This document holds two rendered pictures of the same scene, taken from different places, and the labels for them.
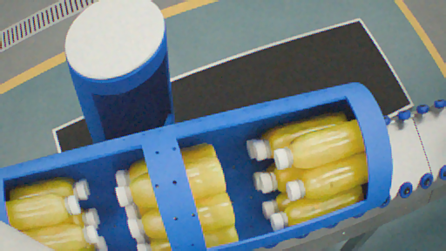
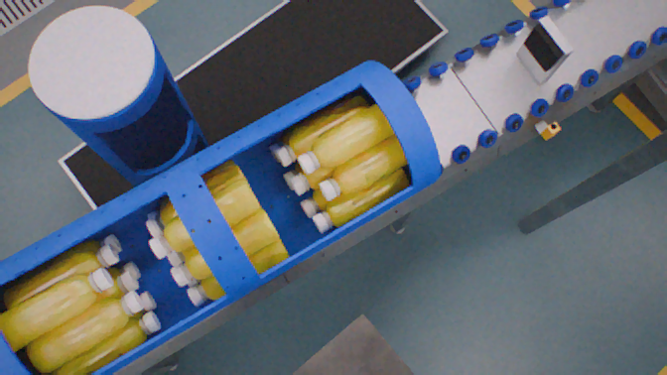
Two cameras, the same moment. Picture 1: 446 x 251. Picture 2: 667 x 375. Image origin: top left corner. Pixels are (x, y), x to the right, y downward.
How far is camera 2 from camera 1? 0.17 m
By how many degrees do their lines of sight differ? 14
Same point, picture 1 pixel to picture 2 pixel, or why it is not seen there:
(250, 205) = (289, 204)
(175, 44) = (175, 32)
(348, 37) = not seen: outside the picture
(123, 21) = (99, 44)
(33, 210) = (46, 311)
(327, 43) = not seen: outside the picture
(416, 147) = (464, 100)
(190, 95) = (205, 85)
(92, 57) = (77, 95)
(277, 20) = not seen: outside the picture
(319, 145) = (341, 143)
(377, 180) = (421, 165)
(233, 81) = (242, 61)
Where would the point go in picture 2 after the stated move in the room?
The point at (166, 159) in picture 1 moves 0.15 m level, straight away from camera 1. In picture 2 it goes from (196, 199) to (162, 126)
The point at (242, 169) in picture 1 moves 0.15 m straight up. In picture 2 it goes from (272, 172) to (267, 149)
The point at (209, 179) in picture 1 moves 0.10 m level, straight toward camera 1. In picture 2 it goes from (242, 204) to (257, 257)
